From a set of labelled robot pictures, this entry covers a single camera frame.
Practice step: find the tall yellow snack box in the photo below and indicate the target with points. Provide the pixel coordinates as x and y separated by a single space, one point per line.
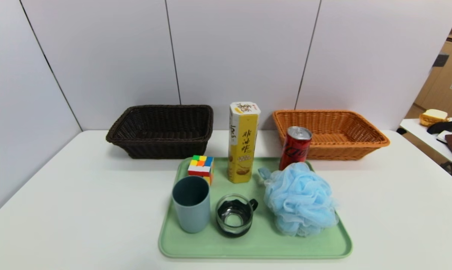
243 150

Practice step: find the red cola can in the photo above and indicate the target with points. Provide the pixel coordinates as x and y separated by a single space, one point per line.
295 148

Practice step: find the blue-grey plastic cup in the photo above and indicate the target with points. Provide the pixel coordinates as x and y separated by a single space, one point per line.
192 217

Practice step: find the light blue bath pouf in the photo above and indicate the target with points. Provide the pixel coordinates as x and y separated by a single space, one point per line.
301 198

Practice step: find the dark brown wicker basket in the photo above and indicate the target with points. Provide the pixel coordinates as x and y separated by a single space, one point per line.
154 148

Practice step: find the orange wicker basket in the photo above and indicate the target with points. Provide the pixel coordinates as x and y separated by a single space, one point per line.
335 152

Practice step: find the multicoloured puzzle cube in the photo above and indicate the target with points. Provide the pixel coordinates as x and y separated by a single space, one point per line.
200 169

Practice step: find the light green plastic tray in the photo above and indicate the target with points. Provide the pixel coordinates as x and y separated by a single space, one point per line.
271 243

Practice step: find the white side table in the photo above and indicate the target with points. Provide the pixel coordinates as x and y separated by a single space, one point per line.
421 135

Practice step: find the yellow bread loaf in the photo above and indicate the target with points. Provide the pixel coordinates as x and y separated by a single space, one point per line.
432 116

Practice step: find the black cloth item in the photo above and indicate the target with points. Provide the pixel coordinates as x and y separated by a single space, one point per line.
442 127

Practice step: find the wooden cabinet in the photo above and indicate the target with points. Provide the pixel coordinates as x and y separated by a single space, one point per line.
447 75

